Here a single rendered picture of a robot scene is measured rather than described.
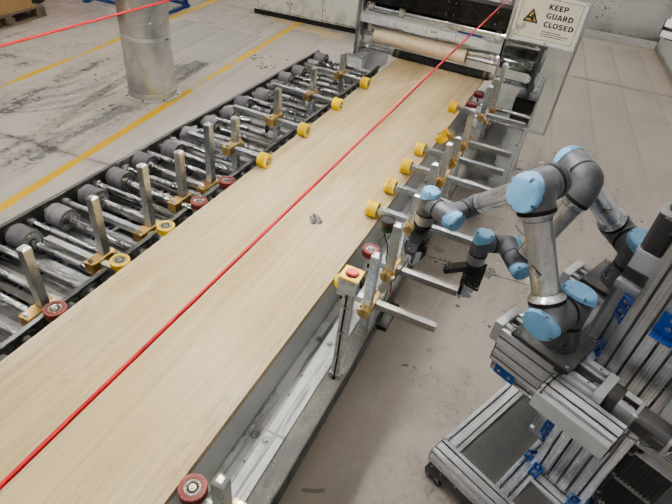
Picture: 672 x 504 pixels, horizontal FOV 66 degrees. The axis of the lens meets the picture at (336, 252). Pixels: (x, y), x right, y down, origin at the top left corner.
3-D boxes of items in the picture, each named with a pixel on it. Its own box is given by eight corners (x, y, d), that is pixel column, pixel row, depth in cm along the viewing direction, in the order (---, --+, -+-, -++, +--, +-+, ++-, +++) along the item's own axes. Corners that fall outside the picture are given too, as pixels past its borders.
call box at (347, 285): (363, 288, 177) (366, 271, 172) (354, 300, 172) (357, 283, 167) (344, 281, 179) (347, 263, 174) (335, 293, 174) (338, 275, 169)
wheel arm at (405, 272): (456, 293, 228) (459, 286, 226) (454, 297, 226) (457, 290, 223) (366, 259, 241) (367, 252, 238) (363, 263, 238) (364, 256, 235)
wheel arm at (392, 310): (435, 329, 211) (438, 321, 208) (433, 334, 209) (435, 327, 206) (339, 290, 223) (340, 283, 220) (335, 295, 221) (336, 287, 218)
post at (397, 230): (385, 305, 245) (404, 222, 215) (383, 309, 243) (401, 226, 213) (379, 302, 246) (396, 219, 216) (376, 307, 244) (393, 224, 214)
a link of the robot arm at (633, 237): (624, 273, 199) (640, 246, 191) (606, 251, 210) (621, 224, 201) (652, 274, 201) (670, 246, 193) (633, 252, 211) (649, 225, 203)
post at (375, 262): (365, 338, 226) (383, 252, 196) (362, 343, 224) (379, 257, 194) (358, 335, 227) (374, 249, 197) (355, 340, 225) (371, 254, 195)
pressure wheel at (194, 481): (181, 523, 145) (178, 503, 138) (179, 495, 151) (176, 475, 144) (211, 516, 148) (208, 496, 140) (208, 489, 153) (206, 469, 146)
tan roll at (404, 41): (529, 77, 413) (535, 62, 405) (527, 82, 404) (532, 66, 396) (364, 37, 453) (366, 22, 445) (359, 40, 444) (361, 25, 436)
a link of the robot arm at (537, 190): (582, 331, 166) (565, 162, 153) (554, 349, 159) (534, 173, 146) (548, 323, 176) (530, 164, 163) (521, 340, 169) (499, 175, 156)
